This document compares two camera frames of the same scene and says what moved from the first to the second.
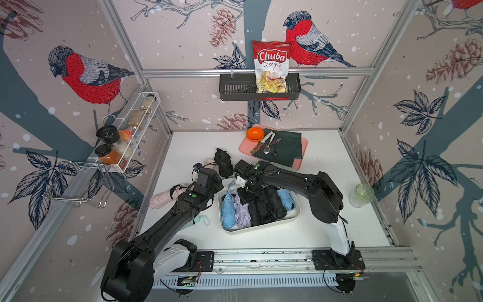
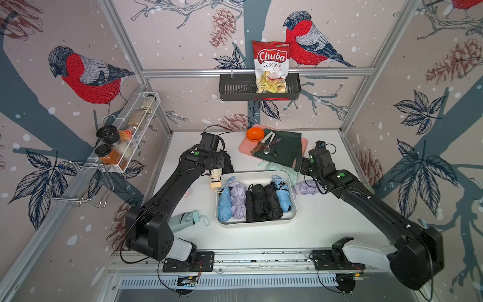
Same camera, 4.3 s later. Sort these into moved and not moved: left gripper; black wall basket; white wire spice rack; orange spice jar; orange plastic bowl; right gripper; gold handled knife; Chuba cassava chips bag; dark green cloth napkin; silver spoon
Moved: left gripper; right gripper
Not moved: orange plastic bowl; dark green cloth napkin; silver spoon; orange spice jar; black wall basket; white wire spice rack; Chuba cassava chips bag; gold handled knife
